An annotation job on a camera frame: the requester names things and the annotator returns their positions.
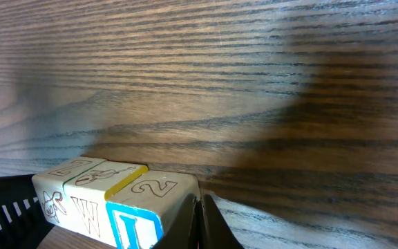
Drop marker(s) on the blue L block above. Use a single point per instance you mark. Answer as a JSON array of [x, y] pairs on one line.
[[145, 209]]

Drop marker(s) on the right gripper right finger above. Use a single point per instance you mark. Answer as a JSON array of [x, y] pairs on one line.
[[214, 231]]

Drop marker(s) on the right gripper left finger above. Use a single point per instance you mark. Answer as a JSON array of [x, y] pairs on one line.
[[183, 233]]

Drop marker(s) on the white W block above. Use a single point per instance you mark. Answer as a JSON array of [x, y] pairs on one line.
[[88, 193]]

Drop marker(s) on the white animal block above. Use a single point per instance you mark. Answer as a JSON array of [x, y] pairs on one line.
[[49, 186]]

